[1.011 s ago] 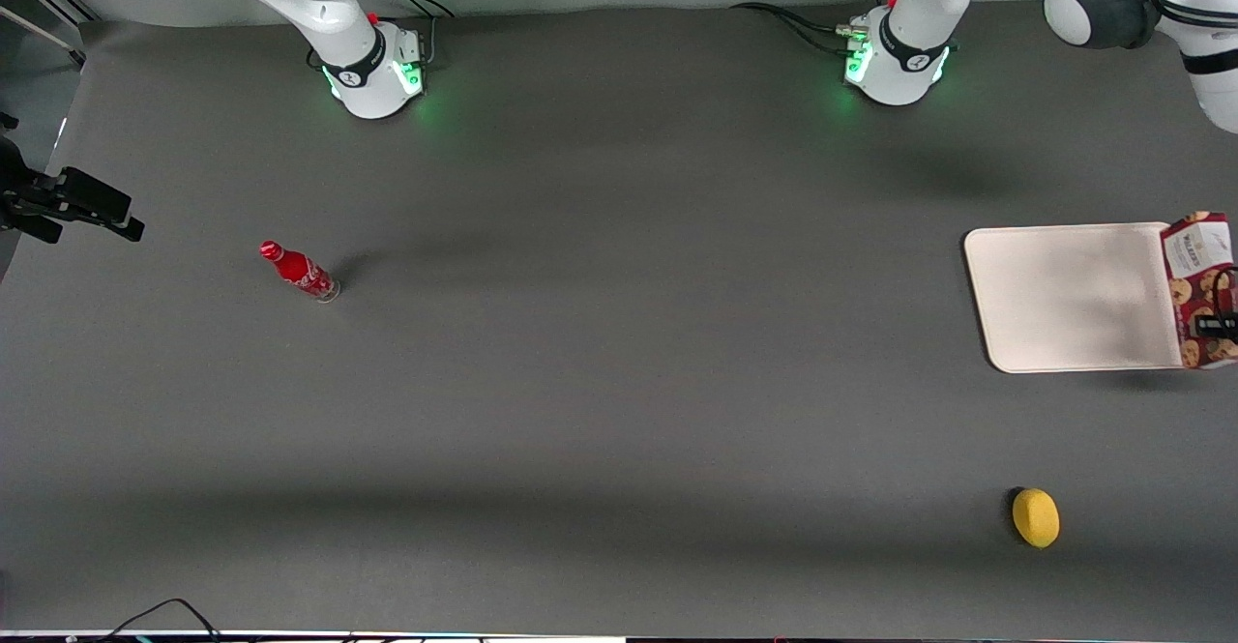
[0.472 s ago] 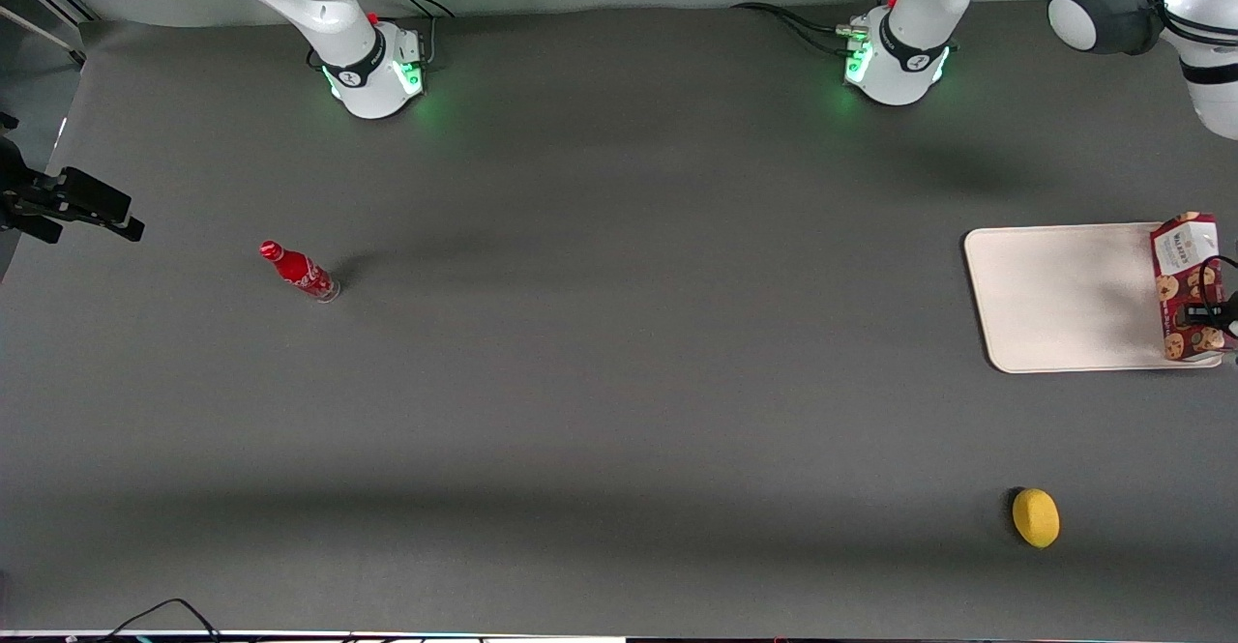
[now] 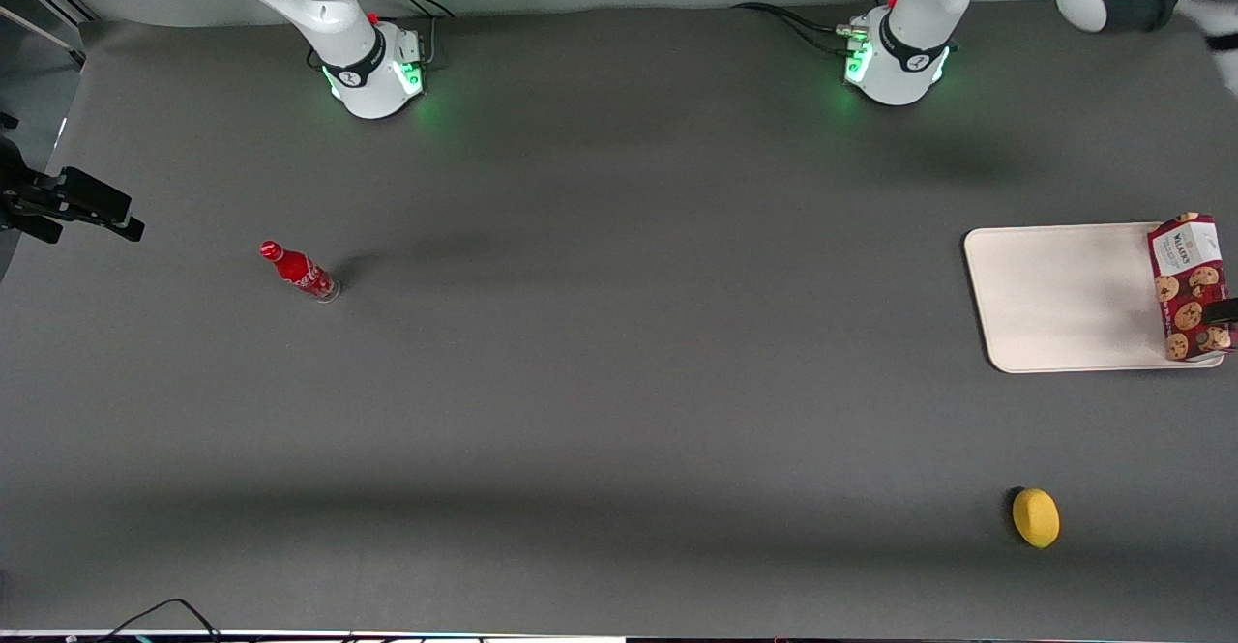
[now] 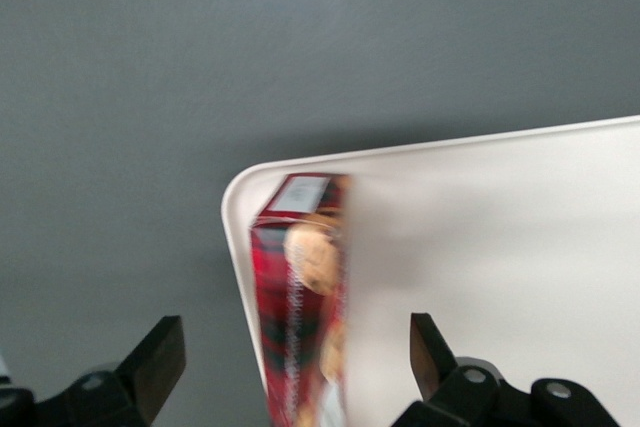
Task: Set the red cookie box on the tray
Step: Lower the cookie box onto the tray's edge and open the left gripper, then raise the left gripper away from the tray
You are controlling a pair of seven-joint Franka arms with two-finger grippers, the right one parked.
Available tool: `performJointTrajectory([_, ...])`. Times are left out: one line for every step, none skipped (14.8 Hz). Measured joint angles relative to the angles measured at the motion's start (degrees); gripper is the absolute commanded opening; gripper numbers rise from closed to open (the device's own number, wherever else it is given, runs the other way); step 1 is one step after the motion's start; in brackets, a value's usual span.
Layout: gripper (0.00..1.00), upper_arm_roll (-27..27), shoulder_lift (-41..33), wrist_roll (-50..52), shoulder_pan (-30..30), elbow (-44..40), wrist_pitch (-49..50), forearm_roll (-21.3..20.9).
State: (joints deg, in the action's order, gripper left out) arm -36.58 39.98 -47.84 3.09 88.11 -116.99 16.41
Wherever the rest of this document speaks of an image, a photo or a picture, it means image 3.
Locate thin black table-edge cable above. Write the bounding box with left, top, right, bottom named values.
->
left=92, top=598, right=225, bottom=643

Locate black left arm base cable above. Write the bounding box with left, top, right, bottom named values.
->
left=729, top=1, right=865, bottom=56

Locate cream plastic tray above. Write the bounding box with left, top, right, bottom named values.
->
left=963, top=221, right=1226, bottom=374

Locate dark grey table mat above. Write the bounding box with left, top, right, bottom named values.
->
left=0, top=0, right=1238, bottom=640

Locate yellow lemon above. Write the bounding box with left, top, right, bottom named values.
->
left=1011, top=487, right=1061, bottom=550

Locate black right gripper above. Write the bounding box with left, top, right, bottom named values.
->
left=0, top=111, right=146, bottom=245

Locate red cookie box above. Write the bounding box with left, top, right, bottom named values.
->
left=1147, top=212, right=1233, bottom=363

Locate red soda bottle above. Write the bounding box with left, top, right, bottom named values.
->
left=258, top=240, right=341, bottom=304

